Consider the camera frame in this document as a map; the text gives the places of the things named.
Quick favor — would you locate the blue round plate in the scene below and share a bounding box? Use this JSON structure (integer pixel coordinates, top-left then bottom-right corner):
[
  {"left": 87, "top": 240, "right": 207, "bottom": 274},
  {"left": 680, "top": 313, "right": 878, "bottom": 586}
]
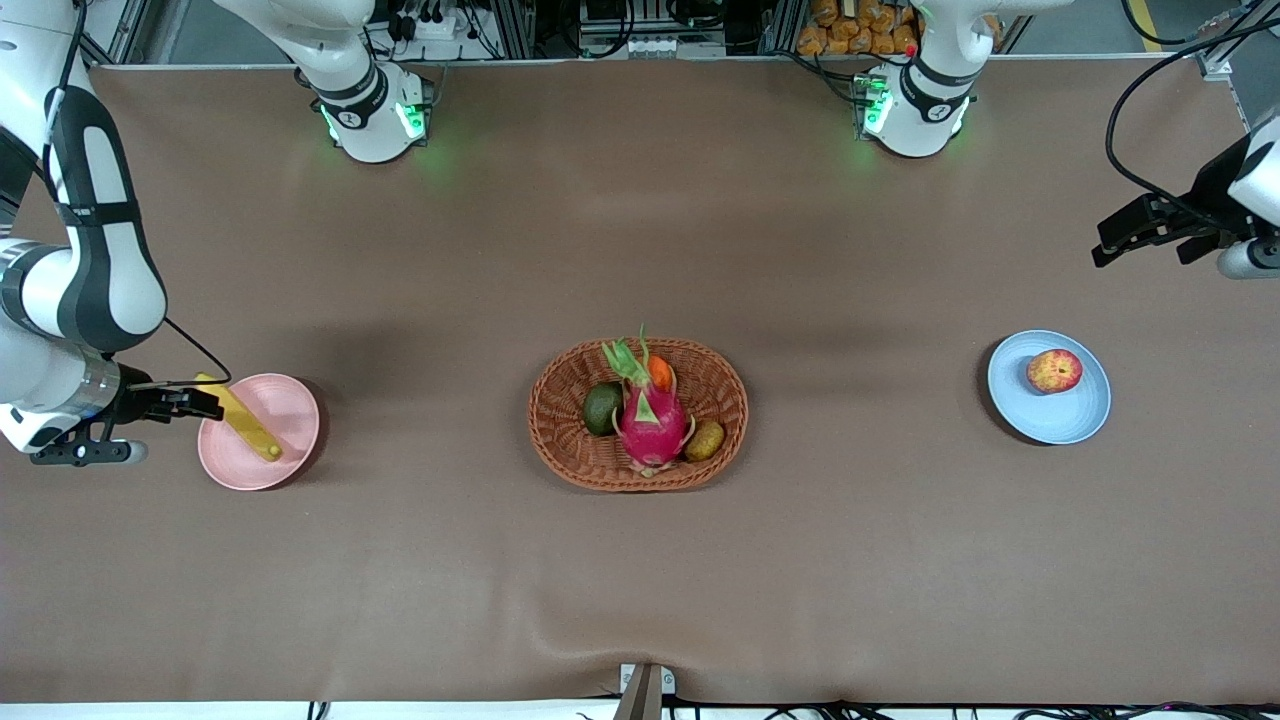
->
[{"left": 987, "top": 330, "right": 1112, "bottom": 446}]

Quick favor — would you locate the aluminium frame post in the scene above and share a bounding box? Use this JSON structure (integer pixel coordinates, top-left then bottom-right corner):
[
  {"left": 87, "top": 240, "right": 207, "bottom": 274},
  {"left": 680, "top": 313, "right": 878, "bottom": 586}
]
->
[
  {"left": 1195, "top": 0, "right": 1280, "bottom": 131},
  {"left": 75, "top": 0, "right": 151, "bottom": 71}
]

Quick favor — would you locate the orange snack packet pile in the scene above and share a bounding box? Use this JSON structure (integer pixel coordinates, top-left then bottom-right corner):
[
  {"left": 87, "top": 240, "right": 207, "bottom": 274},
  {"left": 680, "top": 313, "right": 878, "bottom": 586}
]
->
[{"left": 797, "top": 0, "right": 923, "bottom": 57}]

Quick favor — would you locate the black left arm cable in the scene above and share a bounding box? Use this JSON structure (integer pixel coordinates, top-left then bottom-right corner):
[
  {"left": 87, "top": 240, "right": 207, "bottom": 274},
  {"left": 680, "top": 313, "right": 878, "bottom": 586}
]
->
[{"left": 1105, "top": 0, "right": 1280, "bottom": 226}]

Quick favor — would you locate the white power strip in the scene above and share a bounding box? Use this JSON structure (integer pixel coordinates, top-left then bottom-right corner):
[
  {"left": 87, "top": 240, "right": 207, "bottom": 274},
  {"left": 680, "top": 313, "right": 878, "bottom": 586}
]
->
[{"left": 393, "top": 8, "right": 463, "bottom": 43}]

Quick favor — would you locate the yellow banana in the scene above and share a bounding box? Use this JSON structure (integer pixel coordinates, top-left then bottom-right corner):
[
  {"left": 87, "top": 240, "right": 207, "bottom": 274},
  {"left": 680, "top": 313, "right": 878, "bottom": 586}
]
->
[{"left": 195, "top": 373, "right": 284, "bottom": 463}]

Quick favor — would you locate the green avocado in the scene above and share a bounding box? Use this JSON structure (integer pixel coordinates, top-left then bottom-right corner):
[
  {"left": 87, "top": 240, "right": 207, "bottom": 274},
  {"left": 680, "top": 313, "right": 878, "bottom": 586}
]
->
[{"left": 583, "top": 383, "right": 626, "bottom": 437}]

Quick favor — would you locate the brown table cloth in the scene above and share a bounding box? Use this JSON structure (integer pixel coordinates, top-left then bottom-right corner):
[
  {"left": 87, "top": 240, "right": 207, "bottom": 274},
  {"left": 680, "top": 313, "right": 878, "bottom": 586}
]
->
[{"left": 0, "top": 55, "right": 1280, "bottom": 706}]

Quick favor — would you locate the brown yellow kiwi fruit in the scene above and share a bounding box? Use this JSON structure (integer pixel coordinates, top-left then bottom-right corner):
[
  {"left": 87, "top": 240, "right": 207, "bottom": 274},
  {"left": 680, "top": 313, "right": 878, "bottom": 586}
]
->
[{"left": 684, "top": 419, "right": 726, "bottom": 463}]

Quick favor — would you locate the pink dragon fruit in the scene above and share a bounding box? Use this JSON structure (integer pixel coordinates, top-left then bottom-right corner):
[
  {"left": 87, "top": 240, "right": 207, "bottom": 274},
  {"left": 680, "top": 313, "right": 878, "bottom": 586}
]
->
[{"left": 601, "top": 325, "right": 697, "bottom": 477}]

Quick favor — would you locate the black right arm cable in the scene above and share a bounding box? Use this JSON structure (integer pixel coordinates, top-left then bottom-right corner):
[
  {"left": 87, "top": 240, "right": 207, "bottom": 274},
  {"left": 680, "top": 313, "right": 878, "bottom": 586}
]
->
[{"left": 40, "top": 0, "right": 233, "bottom": 391}]

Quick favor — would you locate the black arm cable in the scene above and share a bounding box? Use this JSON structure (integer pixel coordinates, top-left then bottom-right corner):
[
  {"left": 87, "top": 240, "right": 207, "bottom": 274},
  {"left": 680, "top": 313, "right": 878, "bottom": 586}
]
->
[
  {"left": 1105, "top": 0, "right": 1280, "bottom": 226},
  {"left": 40, "top": 0, "right": 233, "bottom": 391}
]

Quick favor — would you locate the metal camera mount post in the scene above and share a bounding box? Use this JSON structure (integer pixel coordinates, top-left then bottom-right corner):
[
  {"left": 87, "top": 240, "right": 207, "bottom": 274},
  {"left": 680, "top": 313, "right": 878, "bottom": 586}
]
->
[{"left": 612, "top": 663, "right": 677, "bottom": 720}]

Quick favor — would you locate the pink round plate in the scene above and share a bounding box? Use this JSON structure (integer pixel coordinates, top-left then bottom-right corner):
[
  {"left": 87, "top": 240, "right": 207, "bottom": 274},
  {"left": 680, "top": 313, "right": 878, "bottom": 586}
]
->
[{"left": 197, "top": 373, "right": 321, "bottom": 492}]

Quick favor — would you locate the brown wicker basket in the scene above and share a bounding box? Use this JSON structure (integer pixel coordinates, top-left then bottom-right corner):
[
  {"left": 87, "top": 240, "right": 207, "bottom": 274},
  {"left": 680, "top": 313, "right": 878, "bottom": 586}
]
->
[{"left": 528, "top": 337, "right": 749, "bottom": 493}]

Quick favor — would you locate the red yellow apple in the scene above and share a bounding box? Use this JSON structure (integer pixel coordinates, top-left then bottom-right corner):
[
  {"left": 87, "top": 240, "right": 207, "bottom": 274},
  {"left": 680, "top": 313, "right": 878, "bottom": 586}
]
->
[{"left": 1026, "top": 349, "right": 1084, "bottom": 394}]

